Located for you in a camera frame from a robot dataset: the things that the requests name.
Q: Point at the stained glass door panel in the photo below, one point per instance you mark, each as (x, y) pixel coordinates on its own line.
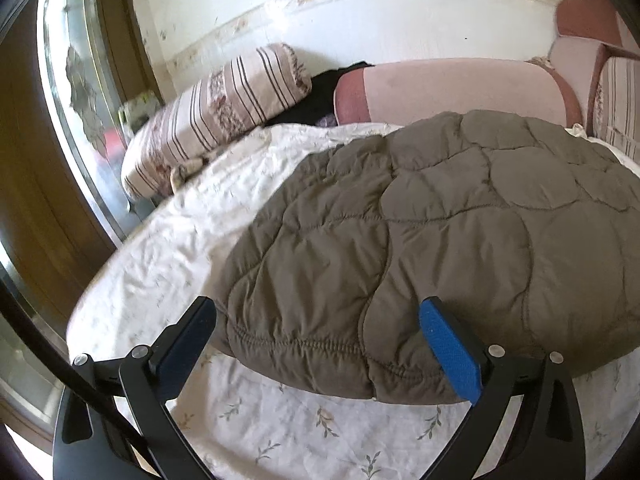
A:
(80, 85)

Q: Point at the striped floral backrest cushion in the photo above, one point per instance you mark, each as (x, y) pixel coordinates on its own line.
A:
(620, 105)

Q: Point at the pink upholstered headboard section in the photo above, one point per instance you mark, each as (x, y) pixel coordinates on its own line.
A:
(585, 25)

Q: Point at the black cloth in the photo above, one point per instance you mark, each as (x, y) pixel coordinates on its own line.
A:
(310, 95)

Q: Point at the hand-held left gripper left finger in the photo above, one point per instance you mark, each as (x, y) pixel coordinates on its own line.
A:
(187, 345)

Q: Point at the white floral bedsheet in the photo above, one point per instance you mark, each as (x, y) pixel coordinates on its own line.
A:
(200, 220)

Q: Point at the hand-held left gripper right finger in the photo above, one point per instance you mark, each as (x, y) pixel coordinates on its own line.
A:
(450, 347)

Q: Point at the olive quilted hooded jacket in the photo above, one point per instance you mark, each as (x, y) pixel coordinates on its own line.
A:
(425, 250)

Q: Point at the striped floral bolster pillow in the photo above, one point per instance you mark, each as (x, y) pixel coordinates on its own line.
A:
(215, 115)

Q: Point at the green patterned cushion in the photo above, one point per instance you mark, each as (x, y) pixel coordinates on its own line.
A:
(140, 110)

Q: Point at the pink padded bolster headboard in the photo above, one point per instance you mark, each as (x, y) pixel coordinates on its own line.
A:
(450, 90)

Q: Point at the brown wooden door frame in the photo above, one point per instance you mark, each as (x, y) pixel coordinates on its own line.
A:
(30, 185)

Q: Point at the small floral cloth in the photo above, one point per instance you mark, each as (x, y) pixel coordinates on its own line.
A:
(182, 172)

